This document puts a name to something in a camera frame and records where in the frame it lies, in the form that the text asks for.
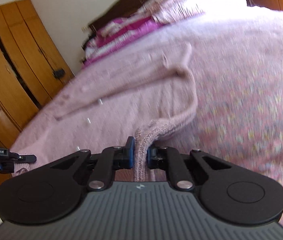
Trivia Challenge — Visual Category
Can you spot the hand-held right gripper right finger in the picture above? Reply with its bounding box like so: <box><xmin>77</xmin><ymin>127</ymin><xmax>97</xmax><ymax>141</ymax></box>
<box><xmin>146</xmin><ymin>146</ymin><xmax>232</xmax><ymax>191</ymax></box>

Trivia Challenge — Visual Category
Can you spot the magenta and white quilt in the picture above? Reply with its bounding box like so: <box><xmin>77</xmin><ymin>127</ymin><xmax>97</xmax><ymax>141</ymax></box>
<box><xmin>81</xmin><ymin>16</ymin><xmax>163</xmax><ymax>67</ymax></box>

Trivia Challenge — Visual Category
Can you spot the dark wooden headboard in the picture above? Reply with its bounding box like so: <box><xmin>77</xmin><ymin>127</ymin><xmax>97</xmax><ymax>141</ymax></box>
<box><xmin>88</xmin><ymin>0</ymin><xmax>219</xmax><ymax>34</ymax></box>

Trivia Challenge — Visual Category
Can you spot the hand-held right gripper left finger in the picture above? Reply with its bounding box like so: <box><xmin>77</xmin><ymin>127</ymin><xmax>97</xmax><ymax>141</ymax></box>
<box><xmin>50</xmin><ymin>136</ymin><xmax>135</xmax><ymax>191</ymax></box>

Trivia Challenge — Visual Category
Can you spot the pink cable-knit cardigan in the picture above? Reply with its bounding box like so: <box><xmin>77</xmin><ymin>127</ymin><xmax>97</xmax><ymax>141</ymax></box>
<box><xmin>11</xmin><ymin>39</ymin><xmax>200</xmax><ymax>183</ymax></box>

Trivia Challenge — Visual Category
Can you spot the wooden wardrobe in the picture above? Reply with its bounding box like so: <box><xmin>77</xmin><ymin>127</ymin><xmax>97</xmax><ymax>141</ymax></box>
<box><xmin>0</xmin><ymin>0</ymin><xmax>75</xmax><ymax>155</ymax></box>

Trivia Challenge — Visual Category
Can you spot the pink floral bedspread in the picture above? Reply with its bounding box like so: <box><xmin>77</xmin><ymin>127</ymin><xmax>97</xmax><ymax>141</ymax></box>
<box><xmin>141</xmin><ymin>5</ymin><xmax>283</xmax><ymax>235</ymax></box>

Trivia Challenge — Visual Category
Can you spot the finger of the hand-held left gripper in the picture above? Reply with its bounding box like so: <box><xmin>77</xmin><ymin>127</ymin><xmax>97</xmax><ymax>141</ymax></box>
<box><xmin>10</xmin><ymin>153</ymin><xmax>37</xmax><ymax>164</ymax></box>

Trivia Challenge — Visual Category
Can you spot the checkered ruffled pillow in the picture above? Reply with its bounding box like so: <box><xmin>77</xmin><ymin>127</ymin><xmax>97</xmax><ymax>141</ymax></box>
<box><xmin>138</xmin><ymin>0</ymin><xmax>248</xmax><ymax>24</ymax></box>

